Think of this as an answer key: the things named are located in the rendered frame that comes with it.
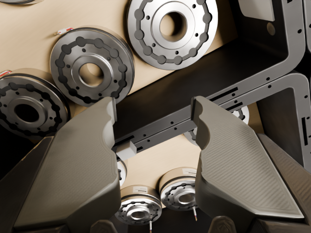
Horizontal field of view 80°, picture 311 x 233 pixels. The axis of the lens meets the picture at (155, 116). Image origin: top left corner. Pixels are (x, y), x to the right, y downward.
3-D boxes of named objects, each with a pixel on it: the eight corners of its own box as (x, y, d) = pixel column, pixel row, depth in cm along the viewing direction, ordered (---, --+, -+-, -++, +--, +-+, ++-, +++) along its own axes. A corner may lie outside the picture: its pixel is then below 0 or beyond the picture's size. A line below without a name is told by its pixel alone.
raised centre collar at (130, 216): (134, 221, 42) (134, 223, 41) (121, 210, 39) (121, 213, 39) (153, 214, 41) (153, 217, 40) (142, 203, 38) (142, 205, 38)
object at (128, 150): (123, 154, 22) (122, 161, 21) (116, 145, 21) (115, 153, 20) (137, 148, 21) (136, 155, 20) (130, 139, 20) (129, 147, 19)
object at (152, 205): (130, 227, 44) (130, 229, 44) (105, 205, 39) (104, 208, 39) (169, 214, 42) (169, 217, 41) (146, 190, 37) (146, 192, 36)
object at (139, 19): (198, -53, 18) (200, -55, 17) (227, 45, 23) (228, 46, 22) (109, 3, 20) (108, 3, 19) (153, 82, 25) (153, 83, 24)
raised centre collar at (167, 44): (184, -10, 19) (185, -10, 19) (201, 36, 22) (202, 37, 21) (142, 15, 20) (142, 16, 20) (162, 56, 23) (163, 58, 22)
